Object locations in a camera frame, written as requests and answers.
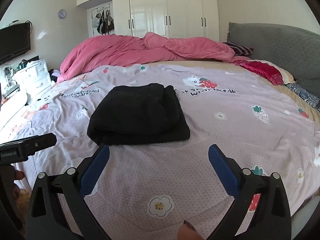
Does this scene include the black garment with orange lining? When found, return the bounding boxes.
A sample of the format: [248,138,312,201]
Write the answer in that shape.
[87,83,190,145]

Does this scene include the person's left hand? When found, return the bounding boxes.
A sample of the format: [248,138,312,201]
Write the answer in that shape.
[12,170,25,200]

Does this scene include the person's right hand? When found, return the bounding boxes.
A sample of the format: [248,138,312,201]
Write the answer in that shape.
[177,220,204,240]

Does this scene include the beige fuzzy sleeve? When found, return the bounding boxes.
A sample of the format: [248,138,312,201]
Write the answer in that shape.
[14,190,31,238]

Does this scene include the pink strawberry print bedsheet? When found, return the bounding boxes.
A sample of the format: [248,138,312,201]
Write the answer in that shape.
[1,64,319,239]

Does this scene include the blue patterned pillow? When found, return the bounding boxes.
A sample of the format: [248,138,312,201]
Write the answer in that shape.
[285,83,320,112]

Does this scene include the red pillow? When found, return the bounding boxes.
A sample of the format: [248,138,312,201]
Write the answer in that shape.
[233,60,296,86]

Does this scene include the white drawer cabinet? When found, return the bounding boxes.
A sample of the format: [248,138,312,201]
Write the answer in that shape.
[14,59,52,98]

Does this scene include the grey padded headboard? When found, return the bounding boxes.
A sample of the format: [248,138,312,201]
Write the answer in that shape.
[227,22,320,97]

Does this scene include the striped purple pillow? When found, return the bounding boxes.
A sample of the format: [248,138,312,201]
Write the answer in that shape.
[224,42,254,56]

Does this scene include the pink duvet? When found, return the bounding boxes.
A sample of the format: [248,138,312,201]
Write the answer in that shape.
[57,32,248,82]

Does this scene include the hanging bags on door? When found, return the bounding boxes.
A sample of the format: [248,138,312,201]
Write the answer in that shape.
[92,8,114,35]

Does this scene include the white wardrobe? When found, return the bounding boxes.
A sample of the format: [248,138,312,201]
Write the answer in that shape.
[76,0,219,41]

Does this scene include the black wall television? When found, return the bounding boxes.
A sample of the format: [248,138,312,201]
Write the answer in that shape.
[0,22,31,64]

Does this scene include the round wall clock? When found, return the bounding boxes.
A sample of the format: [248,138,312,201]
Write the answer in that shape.
[58,9,66,19]

